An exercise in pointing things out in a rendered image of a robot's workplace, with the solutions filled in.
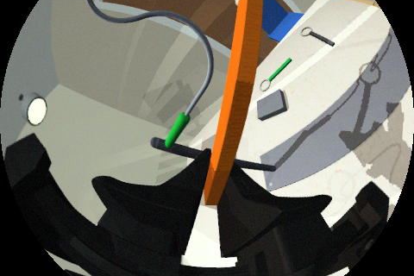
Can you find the orange handle with grey loop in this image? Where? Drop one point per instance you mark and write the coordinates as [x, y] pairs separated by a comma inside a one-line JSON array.
[[237, 96]]

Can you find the grey loop with green handle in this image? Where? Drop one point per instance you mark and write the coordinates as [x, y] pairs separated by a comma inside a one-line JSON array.
[[276, 73]]

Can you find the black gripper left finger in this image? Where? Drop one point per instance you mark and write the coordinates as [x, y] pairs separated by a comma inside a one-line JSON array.
[[171, 206]]

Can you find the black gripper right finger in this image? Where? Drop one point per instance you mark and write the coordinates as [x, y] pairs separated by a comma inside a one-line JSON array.
[[246, 211]]

